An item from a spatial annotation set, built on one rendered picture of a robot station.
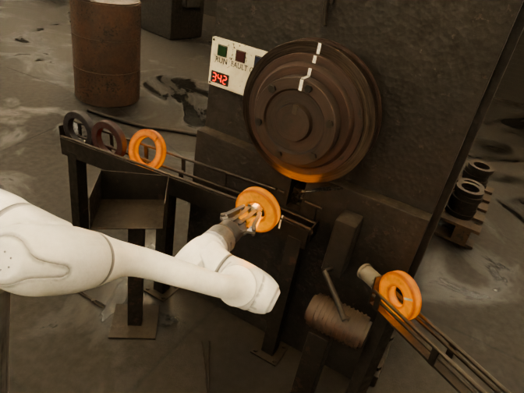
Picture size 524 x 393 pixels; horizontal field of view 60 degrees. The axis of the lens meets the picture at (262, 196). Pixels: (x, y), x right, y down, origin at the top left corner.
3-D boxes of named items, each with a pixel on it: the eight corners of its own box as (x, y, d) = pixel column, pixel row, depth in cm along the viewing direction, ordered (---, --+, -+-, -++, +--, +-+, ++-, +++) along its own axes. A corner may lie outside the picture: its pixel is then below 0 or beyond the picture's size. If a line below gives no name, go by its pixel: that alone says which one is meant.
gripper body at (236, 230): (210, 240, 136) (228, 225, 143) (235, 252, 133) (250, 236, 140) (213, 221, 131) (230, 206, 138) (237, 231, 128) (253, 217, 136)
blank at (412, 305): (389, 314, 149) (381, 316, 148) (384, 267, 149) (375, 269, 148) (425, 323, 136) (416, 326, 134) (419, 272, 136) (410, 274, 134)
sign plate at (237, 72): (210, 82, 178) (215, 35, 169) (267, 102, 169) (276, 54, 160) (207, 83, 177) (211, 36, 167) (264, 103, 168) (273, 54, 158)
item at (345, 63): (243, 150, 173) (263, 22, 148) (358, 196, 156) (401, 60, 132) (234, 155, 168) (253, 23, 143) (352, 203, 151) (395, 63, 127)
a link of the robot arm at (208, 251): (195, 251, 132) (232, 273, 128) (161, 281, 120) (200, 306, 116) (200, 224, 126) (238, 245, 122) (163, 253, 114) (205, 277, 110)
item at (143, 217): (104, 303, 212) (100, 169, 175) (161, 306, 216) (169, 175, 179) (95, 338, 195) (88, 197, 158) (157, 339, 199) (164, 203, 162)
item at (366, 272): (368, 275, 159) (372, 261, 156) (385, 291, 152) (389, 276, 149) (355, 278, 156) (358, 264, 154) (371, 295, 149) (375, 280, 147)
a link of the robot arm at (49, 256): (125, 234, 76) (64, 208, 80) (47, 228, 59) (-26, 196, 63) (99, 307, 76) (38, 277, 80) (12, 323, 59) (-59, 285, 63)
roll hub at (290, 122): (255, 143, 156) (268, 63, 142) (329, 172, 147) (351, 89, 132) (246, 148, 152) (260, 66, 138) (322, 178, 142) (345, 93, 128)
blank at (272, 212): (241, 180, 149) (235, 184, 146) (283, 194, 143) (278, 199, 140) (238, 219, 157) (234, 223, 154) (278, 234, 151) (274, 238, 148)
